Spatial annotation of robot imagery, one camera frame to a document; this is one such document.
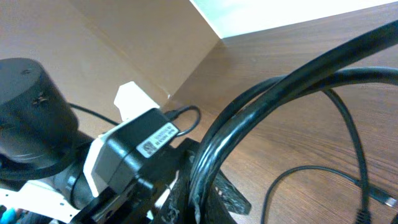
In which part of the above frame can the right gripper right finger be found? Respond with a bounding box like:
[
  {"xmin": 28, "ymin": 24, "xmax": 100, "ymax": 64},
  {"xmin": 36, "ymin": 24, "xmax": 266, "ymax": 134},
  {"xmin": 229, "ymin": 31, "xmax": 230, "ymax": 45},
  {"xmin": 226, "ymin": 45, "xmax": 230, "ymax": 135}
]
[{"xmin": 205, "ymin": 171, "xmax": 252, "ymax": 224}]

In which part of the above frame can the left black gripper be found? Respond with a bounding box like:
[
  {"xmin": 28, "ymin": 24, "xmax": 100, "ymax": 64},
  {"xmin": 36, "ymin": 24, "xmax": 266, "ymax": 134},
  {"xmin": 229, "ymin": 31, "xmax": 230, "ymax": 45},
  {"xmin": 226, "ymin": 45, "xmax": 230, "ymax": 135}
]
[{"xmin": 70, "ymin": 139, "xmax": 199, "ymax": 224}]

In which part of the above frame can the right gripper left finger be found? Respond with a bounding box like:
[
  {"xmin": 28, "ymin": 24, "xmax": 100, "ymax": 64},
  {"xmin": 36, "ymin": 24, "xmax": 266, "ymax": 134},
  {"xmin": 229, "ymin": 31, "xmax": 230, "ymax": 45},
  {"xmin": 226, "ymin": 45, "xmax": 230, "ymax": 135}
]
[{"xmin": 152, "ymin": 152, "xmax": 196, "ymax": 224}]

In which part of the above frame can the thick black cable bundle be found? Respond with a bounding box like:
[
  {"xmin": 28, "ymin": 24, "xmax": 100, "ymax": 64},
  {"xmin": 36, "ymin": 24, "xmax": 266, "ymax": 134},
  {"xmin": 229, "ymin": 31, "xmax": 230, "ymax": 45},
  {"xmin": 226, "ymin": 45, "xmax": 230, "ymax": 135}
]
[{"xmin": 188, "ymin": 20, "xmax": 398, "ymax": 224}]

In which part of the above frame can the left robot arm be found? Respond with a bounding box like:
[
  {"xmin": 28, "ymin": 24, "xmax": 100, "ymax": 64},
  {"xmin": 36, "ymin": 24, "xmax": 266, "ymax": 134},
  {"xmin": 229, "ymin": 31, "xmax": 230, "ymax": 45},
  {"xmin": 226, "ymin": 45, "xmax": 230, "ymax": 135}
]
[{"xmin": 1, "ymin": 58, "xmax": 198, "ymax": 223}]

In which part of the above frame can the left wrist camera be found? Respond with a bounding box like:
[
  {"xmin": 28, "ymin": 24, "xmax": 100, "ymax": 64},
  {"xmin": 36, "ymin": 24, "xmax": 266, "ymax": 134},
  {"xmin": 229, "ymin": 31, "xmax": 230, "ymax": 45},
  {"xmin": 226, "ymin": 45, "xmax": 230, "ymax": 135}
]
[{"xmin": 93, "ymin": 108, "xmax": 179, "ymax": 194}]

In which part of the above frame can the left camera cable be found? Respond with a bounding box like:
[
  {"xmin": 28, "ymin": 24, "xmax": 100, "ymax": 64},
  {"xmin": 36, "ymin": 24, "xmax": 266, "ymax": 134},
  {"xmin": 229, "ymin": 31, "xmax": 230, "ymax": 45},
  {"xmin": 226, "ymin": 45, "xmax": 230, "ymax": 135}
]
[{"xmin": 67, "ymin": 102, "xmax": 202, "ymax": 138}]

